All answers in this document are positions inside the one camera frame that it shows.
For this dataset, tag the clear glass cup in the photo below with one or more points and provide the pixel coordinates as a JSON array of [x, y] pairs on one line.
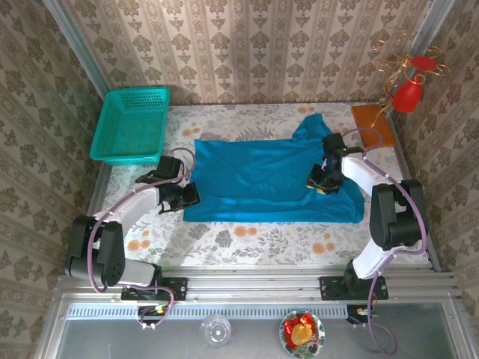
[[215, 331]]

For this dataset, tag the floral tablecloth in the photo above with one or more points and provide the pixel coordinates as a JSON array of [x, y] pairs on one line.
[[262, 247]]

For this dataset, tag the teal plastic basket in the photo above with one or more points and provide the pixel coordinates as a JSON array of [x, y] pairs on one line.
[[127, 127]]

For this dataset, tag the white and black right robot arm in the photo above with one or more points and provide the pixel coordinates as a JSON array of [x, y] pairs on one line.
[[396, 217]]

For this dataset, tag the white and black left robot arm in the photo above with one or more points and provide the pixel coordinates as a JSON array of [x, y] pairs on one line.
[[131, 202]]

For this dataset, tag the red wrapped candy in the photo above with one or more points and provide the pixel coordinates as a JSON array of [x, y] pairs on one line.
[[293, 323]]

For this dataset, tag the blue t-shirt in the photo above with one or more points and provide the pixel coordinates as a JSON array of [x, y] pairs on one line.
[[254, 175]]

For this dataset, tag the yellow wrapped candy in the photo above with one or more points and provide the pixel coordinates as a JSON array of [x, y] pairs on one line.
[[301, 334]]

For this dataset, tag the small black controller board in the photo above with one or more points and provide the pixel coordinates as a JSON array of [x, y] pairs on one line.
[[151, 312], [359, 313]]

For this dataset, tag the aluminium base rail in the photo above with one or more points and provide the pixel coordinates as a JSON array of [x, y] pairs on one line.
[[254, 284]]

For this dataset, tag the patterned bowl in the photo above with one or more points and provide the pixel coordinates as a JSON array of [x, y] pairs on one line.
[[320, 336]]

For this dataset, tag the aluminium corner post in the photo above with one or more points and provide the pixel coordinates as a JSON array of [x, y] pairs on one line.
[[78, 48], [430, 26]]

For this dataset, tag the red wine glass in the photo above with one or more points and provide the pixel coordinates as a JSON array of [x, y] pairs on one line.
[[406, 97]]

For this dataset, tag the orange wooden board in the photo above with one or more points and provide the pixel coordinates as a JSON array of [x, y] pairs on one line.
[[378, 123]]

